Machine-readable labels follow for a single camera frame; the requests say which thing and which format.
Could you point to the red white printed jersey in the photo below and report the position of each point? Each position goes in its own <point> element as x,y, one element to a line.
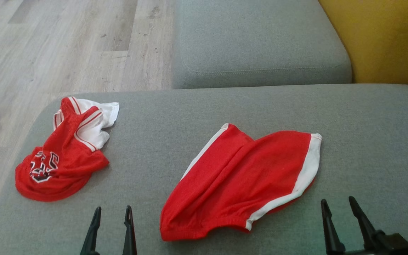
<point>66,159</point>

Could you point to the red shorts with white stripe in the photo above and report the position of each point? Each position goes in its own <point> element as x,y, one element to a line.
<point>232,177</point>

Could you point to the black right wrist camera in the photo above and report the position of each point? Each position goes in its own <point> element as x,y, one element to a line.
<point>397,246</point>

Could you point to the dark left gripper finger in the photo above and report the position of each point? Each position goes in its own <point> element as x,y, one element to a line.
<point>129,237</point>
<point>90,237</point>

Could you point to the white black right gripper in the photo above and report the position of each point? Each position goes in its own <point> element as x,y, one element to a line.
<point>352,253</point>

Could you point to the large grey sofa seat cushion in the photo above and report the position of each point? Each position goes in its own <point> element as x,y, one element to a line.
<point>154,117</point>

